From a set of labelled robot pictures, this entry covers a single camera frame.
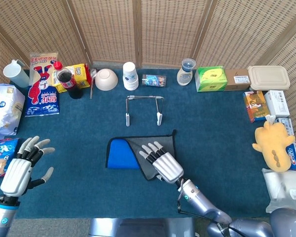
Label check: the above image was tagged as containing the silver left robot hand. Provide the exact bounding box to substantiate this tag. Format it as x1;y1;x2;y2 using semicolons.
0;135;56;198

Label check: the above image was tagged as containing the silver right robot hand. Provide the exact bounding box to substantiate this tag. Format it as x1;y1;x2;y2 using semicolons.
139;141;185;185

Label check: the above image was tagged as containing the grey and blue cloth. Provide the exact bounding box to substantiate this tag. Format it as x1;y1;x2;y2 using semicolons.
105;129;178;182

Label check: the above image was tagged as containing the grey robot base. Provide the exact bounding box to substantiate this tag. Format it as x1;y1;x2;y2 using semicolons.
88;217;196;237

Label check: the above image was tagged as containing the metal rack with white feet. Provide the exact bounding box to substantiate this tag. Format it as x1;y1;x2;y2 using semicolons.
125;95;164;127

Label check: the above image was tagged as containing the blue snack chips bag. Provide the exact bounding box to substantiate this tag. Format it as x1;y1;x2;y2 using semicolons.
0;137;20;180

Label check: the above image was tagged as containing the blue carpet table cover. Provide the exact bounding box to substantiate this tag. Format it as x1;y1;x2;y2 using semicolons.
0;68;296;219

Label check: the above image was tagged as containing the white flour bag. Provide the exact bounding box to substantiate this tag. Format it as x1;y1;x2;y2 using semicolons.
0;83;26;139

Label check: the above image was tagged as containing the red white blue snack bag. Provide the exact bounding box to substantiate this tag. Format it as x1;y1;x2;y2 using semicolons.
24;52;60;118

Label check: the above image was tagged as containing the small blue packet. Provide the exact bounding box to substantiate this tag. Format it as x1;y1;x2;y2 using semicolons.
141;74;167;87

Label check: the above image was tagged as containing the white lotion jar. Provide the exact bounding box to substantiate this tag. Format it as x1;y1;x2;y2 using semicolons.
176;58;196;87

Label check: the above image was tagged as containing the stack of white paper cups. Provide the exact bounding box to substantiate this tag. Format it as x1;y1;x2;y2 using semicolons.
122;61;140;91

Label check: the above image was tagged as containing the green tissue box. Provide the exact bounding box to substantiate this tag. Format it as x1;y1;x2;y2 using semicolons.
194;65;228;93

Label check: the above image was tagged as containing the yellow plush toy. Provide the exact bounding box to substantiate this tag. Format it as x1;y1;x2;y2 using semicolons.
252;120;296;173

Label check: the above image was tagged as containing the orange and blue small box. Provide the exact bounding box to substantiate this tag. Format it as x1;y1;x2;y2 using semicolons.
242;90;271;123

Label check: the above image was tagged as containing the cream upturned bowl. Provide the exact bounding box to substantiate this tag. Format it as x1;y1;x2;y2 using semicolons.
95;68;119;91

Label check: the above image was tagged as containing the cola bottle with red label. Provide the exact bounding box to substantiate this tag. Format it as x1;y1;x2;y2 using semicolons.
53;60;84;100

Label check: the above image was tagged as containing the brown cardboard box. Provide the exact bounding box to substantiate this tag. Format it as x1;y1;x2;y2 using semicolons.
223;69;252;92

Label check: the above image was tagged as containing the white plastic package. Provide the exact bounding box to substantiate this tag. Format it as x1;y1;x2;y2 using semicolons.
261;167;296;214

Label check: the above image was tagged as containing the metal spoon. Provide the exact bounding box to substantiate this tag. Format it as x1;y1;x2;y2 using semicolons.
89;68;98;99

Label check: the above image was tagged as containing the yellow Lipo snack bag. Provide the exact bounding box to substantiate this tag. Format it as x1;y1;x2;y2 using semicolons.
51;63;92;93

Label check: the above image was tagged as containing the white carton with label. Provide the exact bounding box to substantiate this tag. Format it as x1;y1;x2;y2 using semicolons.
263;89;291;119

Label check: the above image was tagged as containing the blue white toothpaste box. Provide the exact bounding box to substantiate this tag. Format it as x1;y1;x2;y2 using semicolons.
273;117;296;171

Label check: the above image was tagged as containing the beige lidded food container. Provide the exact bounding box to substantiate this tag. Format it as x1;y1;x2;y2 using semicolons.
247;65;291;91

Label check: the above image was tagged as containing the woven bamboo folding screen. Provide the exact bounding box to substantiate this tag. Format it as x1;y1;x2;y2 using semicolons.
0;0;296;134

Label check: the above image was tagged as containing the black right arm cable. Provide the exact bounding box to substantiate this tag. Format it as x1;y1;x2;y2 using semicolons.
177;186;232;233

